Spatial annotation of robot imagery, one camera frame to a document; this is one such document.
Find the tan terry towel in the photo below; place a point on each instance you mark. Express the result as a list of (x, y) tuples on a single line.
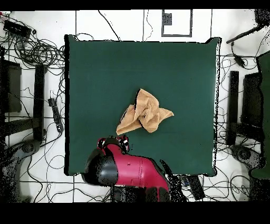
[(147, 109)]

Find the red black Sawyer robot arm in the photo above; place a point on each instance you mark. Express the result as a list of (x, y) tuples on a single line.
[(135, 169)]

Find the dark green table cloth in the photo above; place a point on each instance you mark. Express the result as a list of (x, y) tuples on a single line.
[(95, 74)]

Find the long black power strip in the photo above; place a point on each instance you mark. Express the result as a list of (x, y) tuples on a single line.
[(196, 187)]

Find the black stand bar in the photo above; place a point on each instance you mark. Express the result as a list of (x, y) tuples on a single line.
[(233, 101), (39, 101)]

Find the grey stand base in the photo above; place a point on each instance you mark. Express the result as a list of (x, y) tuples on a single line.
[(244, 154), (27, 148)]

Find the dark panel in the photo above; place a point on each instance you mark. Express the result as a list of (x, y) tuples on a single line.
[(13, 88), (252, 99)]

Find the dark grey square plate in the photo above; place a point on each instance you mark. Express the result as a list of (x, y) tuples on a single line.
[(167, 19)]

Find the black power adapter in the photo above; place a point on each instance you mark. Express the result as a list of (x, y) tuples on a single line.
[(239, 60)]

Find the green cloth beside table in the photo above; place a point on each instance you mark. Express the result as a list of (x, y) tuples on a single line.
[(266, 84)]

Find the black electronics box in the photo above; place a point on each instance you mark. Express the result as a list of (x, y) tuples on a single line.
[(16, 29)]

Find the black tripod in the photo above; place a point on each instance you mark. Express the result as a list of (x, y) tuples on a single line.
[(244, 33)]

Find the grey square floor frame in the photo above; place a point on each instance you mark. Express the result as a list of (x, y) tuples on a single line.
[(162, 31)]

